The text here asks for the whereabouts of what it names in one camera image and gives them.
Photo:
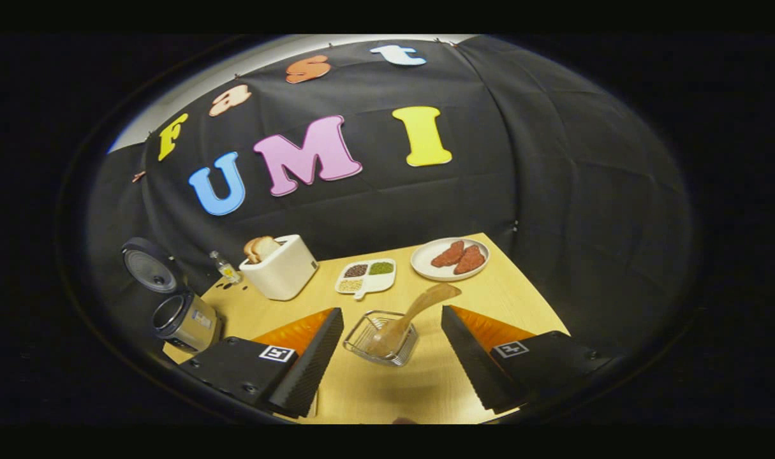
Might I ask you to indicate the silver black rice cooker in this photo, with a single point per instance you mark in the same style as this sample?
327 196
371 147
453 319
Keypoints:
189 325

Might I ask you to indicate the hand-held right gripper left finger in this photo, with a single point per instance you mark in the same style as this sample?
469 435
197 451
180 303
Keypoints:
310 370

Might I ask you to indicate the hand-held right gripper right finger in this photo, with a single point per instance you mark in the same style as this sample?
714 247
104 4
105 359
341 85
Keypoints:
470 363

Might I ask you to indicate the toasted bread slice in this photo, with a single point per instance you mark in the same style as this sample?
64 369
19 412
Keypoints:
251 252
268 247

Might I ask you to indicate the red meat slice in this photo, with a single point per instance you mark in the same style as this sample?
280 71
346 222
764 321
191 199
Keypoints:
448 254
470 260

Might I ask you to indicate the black backdrop cloth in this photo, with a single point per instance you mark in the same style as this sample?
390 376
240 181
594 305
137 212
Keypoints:
553 191

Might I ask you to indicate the wooden spoon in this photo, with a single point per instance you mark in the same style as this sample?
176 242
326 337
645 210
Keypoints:
425 299

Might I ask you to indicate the white round plate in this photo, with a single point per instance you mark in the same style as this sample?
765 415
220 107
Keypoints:
425 268

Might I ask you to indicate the white divided bean dish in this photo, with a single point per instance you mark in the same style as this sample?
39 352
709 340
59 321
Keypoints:
368 287

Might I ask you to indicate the small glass bottle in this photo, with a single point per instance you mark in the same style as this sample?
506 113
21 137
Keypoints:
226 269

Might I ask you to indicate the white toaster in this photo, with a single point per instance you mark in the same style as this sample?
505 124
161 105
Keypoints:
285 274

